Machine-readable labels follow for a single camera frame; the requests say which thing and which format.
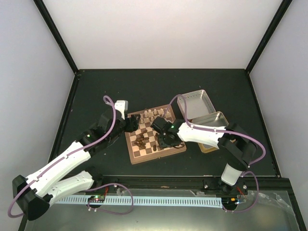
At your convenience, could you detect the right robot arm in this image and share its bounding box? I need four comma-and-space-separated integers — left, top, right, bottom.
151, 117, 257, 194

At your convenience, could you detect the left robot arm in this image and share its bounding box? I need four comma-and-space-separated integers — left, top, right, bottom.
13, 109, 141, 221

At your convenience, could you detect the pile of dark chess pieces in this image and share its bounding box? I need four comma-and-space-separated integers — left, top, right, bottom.
129, 128, 158, 155

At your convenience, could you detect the wooden chess board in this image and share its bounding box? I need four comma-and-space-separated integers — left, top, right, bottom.
125, 105, 186, 165

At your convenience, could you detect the row of white chess pieces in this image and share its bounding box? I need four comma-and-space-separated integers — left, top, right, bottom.
140, 108, 165, 123

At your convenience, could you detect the small circuit board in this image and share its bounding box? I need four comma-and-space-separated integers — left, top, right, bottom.
88, 195, 105, 203

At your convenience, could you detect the pink rimmed metal tin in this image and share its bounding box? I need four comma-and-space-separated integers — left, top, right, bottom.
177, 90, 216, 120

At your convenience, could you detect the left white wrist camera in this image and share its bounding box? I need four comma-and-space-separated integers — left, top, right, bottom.
115, 100, 128, 119

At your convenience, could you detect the light blue slotted cable duct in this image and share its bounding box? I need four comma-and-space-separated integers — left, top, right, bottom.
57, 195, 222, 208

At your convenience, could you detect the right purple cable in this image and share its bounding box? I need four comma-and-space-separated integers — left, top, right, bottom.
166, 94, 267, 214

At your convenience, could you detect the black front rail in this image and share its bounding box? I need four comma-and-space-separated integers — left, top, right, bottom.
96, 176, 291, 195

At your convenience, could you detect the left black frame post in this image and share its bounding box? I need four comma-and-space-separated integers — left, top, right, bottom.
33, 0, 79, 74

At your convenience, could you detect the black frame post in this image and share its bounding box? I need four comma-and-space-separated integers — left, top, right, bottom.
245, 0, 292, 74
33, 0, 79, 74

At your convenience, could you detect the right black frame post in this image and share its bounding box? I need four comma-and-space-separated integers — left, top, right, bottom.
245, 0, 292, 74

